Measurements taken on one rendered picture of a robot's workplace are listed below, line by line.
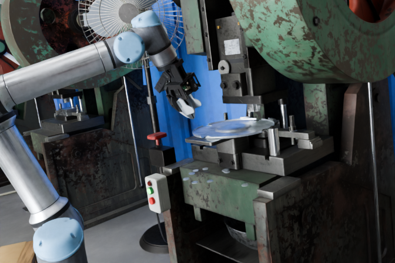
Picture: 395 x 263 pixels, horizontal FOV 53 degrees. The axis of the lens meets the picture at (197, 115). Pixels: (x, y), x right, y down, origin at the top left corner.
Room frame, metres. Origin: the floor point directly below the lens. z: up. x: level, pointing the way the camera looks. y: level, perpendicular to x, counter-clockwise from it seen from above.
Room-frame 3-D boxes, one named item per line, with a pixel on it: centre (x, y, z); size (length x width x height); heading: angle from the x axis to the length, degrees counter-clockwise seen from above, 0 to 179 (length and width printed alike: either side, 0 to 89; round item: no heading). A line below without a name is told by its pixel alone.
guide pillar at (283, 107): (1.44, -0.32, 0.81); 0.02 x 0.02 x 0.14
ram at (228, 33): (1.44, -0.18, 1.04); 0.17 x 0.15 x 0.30; 130
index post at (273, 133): (1.25, -0.23, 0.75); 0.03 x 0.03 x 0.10; 40
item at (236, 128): (1.38, -0.12, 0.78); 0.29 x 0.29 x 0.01
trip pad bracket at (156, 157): (1.55, 0.16, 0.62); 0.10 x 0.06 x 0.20; 40
